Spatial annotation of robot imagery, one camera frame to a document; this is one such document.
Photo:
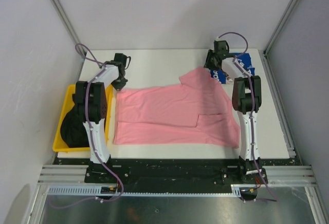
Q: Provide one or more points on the aluminium side rail right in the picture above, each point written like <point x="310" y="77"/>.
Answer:
<point x="279" y="107"/>

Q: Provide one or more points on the aluminium frame post left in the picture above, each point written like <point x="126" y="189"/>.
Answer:
<point x="65" y="21"/>

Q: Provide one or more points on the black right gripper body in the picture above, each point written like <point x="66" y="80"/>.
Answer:
<point x="210" y="62"/>

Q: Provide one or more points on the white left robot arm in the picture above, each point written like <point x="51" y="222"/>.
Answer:
<point x="91" y="103"/>

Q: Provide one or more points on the aluminium frame post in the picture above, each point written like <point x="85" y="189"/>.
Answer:
<point x="281" y="25"/>
<point x="65" y="21"/>

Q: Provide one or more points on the folded blue printed t-shirt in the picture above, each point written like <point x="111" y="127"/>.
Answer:
<point x="244" y="60"/>

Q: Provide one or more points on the pink t-shirt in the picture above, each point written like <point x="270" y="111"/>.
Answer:
<point x="195" y="111"/>

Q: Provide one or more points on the aluminium frame post right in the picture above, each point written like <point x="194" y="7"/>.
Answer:
<point x="281" y="25"/>

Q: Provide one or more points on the black t-shirt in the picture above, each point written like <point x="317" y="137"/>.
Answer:
<point x="72" y="129"/>

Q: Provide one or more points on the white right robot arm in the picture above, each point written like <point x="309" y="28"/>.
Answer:
<point x="246" y="101"/>

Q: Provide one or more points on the white slotted cable duct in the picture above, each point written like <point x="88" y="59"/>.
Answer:
<point x="214" y="190"/>

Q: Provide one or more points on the yellow plastic bin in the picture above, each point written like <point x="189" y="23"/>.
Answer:
<point x="59" y="145"/>

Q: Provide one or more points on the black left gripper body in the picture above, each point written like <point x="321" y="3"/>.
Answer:
<point x="120" y="82"/>

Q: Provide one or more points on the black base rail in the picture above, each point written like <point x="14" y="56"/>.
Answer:
<point x="171" y="172"/>

